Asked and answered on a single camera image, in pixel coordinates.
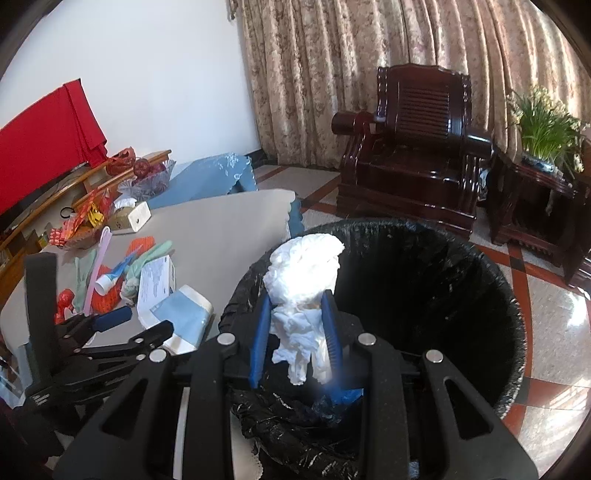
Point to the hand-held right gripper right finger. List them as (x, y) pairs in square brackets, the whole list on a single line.
[(333, 337)]

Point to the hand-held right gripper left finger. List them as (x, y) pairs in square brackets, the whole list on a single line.
[(259, 341)]

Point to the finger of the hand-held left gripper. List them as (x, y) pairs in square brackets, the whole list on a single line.
[(111, 319), (141, 341)]

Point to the orange foam fruit net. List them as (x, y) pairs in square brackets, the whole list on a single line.
[(144, 247), (108, 300)]

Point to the toothpaste tube with white cap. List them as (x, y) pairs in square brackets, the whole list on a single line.
[(113, 279)]

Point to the white tissue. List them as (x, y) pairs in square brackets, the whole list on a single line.
[(304, 277)]

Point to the trash bin with black bag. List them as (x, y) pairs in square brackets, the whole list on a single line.
[(415, 295)]

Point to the small red plastic item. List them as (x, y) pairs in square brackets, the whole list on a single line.
[(65, 307)]

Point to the white and blue packet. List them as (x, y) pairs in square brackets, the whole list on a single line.
[(184, 318)]

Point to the white printed paper box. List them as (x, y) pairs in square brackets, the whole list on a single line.
[(157, 286)]

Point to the pink plastic stick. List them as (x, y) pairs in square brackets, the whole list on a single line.
[(99, 263)]

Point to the tissue box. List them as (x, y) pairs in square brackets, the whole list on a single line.
[(131, 217)]

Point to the snack tray with red packets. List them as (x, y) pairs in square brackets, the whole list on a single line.
[(83, 217)]

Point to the beige tablecloth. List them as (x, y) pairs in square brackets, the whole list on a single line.
[(221, 230)]

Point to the glass fruit bowl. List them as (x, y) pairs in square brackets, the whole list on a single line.
[(150, 184)]

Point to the red ornament packet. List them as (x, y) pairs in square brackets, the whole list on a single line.
[(121, 161)]

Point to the blue embroidered cloth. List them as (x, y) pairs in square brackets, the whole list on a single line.
[(203, 180)]

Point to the red cloth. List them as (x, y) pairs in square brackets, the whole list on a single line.
[(41, 138)]

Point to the dark wooden armchair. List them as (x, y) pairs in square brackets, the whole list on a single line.
[(415, 152)]

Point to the dark wooden side table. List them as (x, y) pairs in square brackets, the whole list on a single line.
[(531, 203)]

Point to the floral beige curtain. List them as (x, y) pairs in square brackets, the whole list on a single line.
[(369, 55)]

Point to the potted flowering plant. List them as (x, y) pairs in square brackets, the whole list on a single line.
[(542, 124)]

